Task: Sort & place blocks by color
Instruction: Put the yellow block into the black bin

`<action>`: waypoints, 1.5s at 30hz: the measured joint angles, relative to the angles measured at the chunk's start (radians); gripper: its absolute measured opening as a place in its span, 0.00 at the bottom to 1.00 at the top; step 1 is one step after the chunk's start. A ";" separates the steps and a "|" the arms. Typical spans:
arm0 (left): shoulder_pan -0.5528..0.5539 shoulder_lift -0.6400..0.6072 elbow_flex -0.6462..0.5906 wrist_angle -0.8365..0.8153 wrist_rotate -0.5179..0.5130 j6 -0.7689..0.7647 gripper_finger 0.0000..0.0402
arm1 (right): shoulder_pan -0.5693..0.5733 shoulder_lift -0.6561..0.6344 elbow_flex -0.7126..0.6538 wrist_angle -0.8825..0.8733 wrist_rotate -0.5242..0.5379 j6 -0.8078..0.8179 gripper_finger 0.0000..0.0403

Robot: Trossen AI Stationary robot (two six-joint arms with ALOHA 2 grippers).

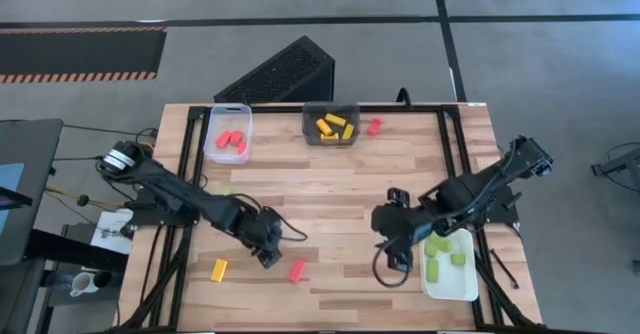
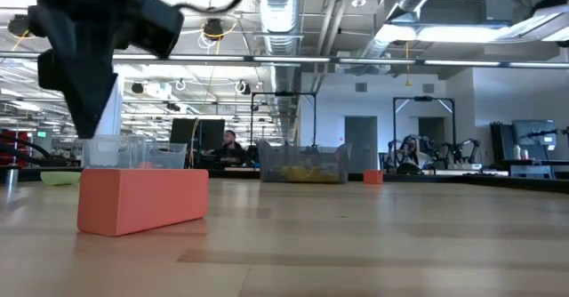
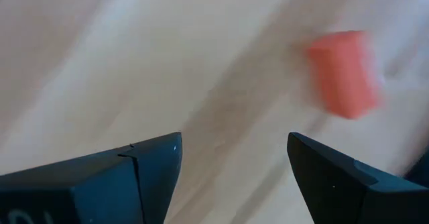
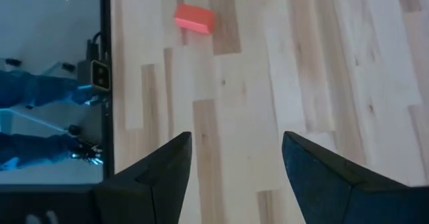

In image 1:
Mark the dark grey plastic bin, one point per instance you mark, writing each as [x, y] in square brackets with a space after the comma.
[312, 111]

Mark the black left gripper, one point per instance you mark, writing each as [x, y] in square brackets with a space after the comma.
[260, 229]

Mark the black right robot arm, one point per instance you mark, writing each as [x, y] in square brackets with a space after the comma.
[480, 189]

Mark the black hazard-striped floor mat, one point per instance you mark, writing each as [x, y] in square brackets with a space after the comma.
[75, 54]

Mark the blue screen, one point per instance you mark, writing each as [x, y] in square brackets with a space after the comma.
[10, 179]

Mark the black metal table frame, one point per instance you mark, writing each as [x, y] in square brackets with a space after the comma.
[280, 108]

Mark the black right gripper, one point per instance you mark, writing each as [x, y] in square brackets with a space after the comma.
[400, 224]

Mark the clear plastic bin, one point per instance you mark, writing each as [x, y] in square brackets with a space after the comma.
[227, 119]

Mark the black side table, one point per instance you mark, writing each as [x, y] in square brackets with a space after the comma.
[35, 144]

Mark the black cup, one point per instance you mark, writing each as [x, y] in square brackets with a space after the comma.
[103, 279]

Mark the black perforated box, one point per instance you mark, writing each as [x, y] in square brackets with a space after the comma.
[285, 69]

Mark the white mug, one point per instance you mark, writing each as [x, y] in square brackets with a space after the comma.
[82, 284]

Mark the yellow wooden block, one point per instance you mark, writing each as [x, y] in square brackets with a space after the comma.
[324, 127]
[335, 120]
[219, 270]
[348, 131]

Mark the white plastic tray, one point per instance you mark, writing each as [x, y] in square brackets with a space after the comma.
[460, 286]

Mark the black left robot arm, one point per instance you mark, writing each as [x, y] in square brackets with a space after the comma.
[175, 194]

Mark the white printed paper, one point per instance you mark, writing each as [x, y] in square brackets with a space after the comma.
[112, 221]

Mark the black low furniture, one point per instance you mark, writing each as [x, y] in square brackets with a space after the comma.
[60, 246]

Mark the thin black tool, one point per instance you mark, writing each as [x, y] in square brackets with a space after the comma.
[502, 269]

